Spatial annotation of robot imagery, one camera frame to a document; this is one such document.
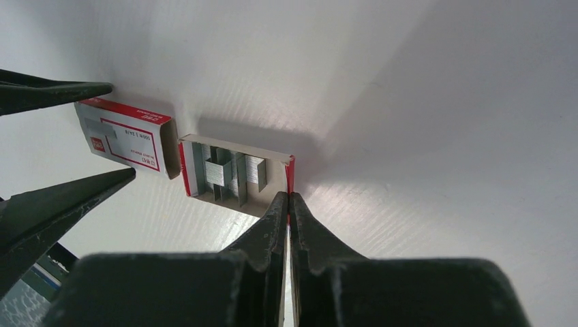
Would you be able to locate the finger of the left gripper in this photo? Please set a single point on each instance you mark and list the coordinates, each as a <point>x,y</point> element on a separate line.
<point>32,222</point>
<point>23,93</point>

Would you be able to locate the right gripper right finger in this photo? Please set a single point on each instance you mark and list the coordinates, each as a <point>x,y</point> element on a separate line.
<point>334,285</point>

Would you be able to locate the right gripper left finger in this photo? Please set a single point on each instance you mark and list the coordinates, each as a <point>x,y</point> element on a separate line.
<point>241,285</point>

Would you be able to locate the red white staple box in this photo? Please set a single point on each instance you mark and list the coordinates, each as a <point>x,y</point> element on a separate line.
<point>139,138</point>

